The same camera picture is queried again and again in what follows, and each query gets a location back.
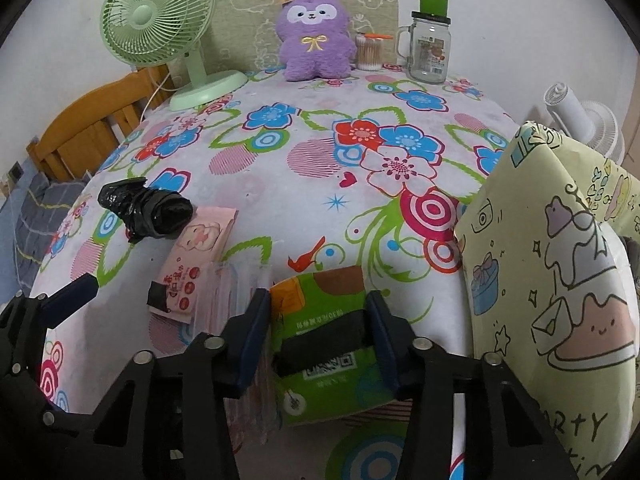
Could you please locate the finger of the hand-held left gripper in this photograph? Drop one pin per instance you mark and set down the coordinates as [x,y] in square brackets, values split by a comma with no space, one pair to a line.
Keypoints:
[35,405]
[72,292]

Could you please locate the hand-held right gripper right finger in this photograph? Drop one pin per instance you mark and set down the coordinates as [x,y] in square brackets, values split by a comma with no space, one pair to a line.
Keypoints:
[385,350]

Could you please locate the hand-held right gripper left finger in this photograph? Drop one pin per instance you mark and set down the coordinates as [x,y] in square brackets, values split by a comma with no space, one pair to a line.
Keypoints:
[250,350]

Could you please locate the green tissue pack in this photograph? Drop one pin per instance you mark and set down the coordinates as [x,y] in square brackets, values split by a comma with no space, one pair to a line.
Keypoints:
[325,300]

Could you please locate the yellow printed storage box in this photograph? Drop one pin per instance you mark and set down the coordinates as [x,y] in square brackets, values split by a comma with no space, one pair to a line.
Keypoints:
[515,270]

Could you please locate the clear plastic packet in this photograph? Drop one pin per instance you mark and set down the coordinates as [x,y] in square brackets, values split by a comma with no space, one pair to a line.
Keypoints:
[235,285]

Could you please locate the blue plaid bedding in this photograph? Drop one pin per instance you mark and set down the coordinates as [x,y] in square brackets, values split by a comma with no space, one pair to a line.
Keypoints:
[45,220]

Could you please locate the pink packet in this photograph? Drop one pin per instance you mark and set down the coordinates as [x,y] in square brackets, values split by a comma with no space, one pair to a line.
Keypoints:
[197,255]

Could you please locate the black plastic bag roll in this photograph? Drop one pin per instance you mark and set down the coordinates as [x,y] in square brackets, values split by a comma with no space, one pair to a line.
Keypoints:
[150,210]

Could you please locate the floral tablecloth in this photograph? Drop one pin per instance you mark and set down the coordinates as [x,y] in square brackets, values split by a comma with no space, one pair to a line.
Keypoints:
[300,200]

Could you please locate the wooden chair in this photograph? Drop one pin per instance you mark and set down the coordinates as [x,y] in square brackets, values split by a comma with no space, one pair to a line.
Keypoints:
[75,130]

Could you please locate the green desk fan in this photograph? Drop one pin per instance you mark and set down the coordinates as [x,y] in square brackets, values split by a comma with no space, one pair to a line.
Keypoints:
[145,15]

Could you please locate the cotton swab container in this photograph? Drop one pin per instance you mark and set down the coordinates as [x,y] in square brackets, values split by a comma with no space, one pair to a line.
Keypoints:
[372,52]

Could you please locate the glass jar with green lid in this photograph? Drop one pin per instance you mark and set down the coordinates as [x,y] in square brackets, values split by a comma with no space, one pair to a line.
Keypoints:
[427,50]

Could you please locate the white fan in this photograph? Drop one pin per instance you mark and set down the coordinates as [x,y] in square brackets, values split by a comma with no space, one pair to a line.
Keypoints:
[595,125]

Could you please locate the purple plush toy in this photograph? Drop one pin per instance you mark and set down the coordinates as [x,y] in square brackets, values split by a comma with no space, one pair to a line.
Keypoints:
[315,45]

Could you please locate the green patterned board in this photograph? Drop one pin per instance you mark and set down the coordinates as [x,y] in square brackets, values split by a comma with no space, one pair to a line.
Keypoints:
[240,10]

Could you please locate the wall socket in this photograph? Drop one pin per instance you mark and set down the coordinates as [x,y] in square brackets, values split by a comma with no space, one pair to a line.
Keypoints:
[16,171]

